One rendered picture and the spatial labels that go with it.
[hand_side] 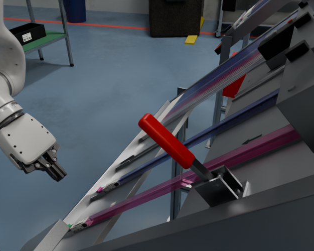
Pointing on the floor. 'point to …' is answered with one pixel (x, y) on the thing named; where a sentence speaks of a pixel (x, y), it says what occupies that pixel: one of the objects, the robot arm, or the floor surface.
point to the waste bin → (75, 10)
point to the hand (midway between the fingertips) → (56, 172)
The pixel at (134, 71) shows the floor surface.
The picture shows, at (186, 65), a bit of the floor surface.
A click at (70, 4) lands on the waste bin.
